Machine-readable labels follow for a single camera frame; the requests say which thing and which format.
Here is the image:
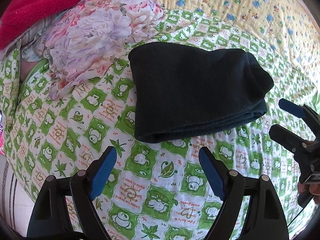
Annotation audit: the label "floral pastel blanket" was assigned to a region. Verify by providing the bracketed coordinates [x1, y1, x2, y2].
[23, 0, 165, 100]

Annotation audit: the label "yellow cartoon print quilt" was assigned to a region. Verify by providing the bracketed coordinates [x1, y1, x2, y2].
[157, 0, 319, 84]

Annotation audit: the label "red fleece blanket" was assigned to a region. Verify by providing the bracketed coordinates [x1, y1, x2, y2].
[1, 0, 80, 49]

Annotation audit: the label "dark navy fleece pants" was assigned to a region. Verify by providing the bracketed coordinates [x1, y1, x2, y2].
[128, 42, 274, 143]

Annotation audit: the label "person's right hand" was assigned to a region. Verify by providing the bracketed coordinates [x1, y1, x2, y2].
[297, 183, 320, 196]

